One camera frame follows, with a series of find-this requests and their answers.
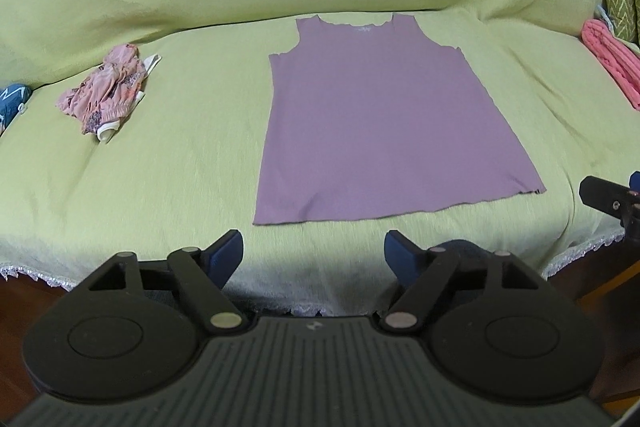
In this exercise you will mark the pink towel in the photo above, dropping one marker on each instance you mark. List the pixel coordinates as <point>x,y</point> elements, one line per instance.
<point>612,54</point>

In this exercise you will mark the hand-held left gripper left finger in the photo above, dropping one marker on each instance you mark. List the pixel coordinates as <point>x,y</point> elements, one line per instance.
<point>227,253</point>

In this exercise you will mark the light blue cloth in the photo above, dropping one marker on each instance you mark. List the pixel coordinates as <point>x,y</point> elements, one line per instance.
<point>604,16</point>

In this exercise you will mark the pink floral garment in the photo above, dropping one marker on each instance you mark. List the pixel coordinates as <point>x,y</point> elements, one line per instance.
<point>107,87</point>

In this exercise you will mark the purple tank top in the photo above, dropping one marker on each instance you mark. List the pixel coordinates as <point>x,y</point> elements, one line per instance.
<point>380,117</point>

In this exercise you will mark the blue patterned cloth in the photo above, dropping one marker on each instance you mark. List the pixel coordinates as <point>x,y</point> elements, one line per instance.
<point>12,99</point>

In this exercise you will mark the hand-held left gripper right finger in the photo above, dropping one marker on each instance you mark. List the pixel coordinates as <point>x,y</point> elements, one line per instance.
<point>398,253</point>

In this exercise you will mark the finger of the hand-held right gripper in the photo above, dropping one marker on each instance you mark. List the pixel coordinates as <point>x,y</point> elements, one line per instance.
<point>605,197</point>

